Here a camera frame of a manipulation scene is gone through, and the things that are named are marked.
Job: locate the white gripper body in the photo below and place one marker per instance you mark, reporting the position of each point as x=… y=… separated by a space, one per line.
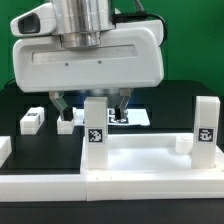
x=129 y=56

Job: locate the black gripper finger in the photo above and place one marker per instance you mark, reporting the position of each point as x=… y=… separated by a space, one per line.
x=120 y=110
x=66 y=111

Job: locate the white desk tabletop panel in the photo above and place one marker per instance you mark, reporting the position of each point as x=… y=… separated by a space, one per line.
x=152 y=153

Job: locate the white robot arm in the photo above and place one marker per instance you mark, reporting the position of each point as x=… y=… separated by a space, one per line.
x=67 y=45

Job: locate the fiducial marker sheet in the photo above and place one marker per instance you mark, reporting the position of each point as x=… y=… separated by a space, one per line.
x=134 y=117

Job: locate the white L-shaped obstacle fence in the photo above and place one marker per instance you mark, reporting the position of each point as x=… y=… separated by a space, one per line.
x=93 y=185

